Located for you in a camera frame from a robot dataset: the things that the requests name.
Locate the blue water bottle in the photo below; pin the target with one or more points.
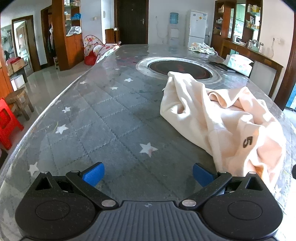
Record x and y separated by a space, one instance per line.
174 18

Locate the glass jar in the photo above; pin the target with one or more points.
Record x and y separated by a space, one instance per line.
249 44
255 45
261 46

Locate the red plastic stool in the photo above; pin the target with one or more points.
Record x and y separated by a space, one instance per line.
8 120

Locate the white refrigerator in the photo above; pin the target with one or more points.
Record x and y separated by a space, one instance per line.
196 27

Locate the dotted play tent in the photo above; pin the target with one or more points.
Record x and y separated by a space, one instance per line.
97 52

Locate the crumpled patterned cloth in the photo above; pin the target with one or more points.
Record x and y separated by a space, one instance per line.
202 48

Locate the cream sweatshirt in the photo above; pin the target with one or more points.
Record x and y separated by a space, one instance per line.
231 120

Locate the wooden sideboard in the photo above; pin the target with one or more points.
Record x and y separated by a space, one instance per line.
261 58

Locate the small wooden stool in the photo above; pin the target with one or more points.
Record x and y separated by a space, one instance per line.
19 97

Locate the round built-in cooktop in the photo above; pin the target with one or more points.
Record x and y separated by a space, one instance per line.
161 66

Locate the tall wooden display cabinet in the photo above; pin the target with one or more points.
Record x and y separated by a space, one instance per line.
67 51

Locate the wall socket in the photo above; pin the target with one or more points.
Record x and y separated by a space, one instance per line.
276 39

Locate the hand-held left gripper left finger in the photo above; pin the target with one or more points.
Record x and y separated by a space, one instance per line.
93 174

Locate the white storage box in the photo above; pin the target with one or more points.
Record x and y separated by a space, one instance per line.
18 82

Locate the flat black device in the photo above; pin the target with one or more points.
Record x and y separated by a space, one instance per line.
222 66

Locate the low wooden cabinet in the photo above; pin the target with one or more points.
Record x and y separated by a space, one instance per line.
112 36

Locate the blue plastic bag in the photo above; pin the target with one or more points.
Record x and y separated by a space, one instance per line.
76 16

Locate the white water dispenser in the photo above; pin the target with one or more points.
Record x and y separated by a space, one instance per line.
173 34

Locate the cardboard box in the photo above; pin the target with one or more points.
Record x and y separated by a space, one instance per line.
17 64

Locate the tissue pack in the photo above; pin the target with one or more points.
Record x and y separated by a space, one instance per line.
238 63

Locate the dark wooden door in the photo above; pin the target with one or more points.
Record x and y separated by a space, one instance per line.
133 23

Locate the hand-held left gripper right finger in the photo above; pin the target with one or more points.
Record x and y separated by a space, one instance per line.
203 174

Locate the wooden glass shelf cabinet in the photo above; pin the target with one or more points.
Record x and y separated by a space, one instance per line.
229 20

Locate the white plastic bag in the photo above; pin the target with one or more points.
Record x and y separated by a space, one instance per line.
74 31

